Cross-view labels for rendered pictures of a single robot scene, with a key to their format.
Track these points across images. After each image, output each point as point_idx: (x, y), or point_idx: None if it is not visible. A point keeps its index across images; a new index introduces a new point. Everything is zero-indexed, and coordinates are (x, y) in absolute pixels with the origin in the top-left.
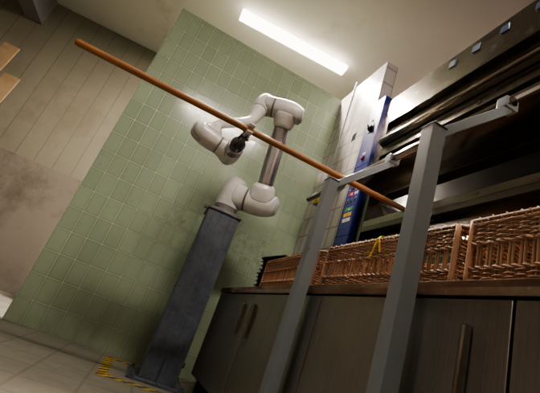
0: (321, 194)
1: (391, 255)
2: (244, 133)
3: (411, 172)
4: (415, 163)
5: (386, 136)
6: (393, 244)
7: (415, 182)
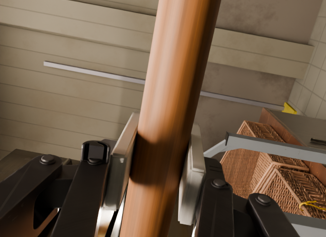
0: (292, 221)
1: (312, 197)
2: (200, 143)
3: None
4: (256, 140)
5: None
6: (303, 197)
7: (270, 141)
